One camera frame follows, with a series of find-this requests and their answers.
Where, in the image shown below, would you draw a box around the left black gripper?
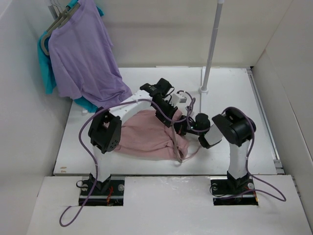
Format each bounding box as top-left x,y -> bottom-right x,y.
153,100 -> 179,128

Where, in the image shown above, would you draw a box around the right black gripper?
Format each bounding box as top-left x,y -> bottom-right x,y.
165,116 -> 201,136

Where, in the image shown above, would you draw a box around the pink trousers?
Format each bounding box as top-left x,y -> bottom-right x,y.
114,110 -> 201,164

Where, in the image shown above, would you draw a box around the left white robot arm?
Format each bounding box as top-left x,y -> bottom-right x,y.
88,78 -> 178,194

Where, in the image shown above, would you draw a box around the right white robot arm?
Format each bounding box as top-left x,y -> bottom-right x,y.
174,107 -> 256,193

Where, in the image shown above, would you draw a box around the grey hanger with purple shirt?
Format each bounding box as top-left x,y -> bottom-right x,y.
47,2 -> 81,35

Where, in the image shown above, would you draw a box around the grey hanger with teal shirt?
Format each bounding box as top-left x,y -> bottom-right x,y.
40,31 -> 51,56

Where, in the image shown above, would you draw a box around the white garment rack pole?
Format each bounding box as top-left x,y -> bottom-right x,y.
199,0 -> 224,94

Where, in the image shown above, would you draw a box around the purple t-shirt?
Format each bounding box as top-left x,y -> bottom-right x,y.
48,0 -> 132,108

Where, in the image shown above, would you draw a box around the teal t-shirt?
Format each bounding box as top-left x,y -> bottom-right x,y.
37,12 -> 98,114

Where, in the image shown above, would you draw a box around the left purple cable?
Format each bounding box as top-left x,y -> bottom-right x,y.
59,90 -> 196,227

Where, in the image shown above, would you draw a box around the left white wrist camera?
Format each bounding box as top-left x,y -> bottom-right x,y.
170,93 -> 187,106

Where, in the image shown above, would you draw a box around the aluminium side rail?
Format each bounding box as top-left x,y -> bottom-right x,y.
246,67 -> 285,175

